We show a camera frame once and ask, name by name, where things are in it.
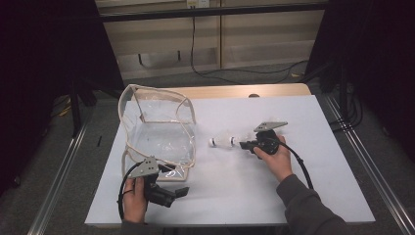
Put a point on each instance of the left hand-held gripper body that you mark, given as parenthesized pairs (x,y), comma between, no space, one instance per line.
(143,168)

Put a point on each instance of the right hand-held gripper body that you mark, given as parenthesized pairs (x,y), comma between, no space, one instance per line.
(269,125)

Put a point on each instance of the clear plastic bag beige trim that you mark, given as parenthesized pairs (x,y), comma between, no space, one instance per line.
(163,143)

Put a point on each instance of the person's left hand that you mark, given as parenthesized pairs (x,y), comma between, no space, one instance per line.
(135,202)

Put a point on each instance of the person's right hand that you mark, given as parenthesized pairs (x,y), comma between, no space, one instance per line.
(280,163)

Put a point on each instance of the white table cover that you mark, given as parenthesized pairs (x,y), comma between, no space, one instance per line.
(228,202)

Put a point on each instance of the small black floor item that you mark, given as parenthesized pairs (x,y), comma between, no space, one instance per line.
(99,141)

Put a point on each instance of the wooden table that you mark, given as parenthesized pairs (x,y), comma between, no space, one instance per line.
(228,90)

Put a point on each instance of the black metal stand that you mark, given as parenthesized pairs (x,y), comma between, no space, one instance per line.
(342,91)
(75,111)

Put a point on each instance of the beige cabinet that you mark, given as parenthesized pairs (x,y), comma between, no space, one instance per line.
(261,36)

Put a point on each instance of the yellow floor item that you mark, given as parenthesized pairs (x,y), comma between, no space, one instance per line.
(65,111)

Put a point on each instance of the black curtain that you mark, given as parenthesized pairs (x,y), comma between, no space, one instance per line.
(385,65)
(32,65)

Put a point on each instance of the black horizontal metal bar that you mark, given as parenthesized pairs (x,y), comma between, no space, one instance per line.
(163,14)

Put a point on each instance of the aluminium floor rail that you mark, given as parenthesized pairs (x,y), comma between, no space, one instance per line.
(55,192)
(375,173)

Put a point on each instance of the white wall socket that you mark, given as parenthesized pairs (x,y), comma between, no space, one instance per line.
(198,3)

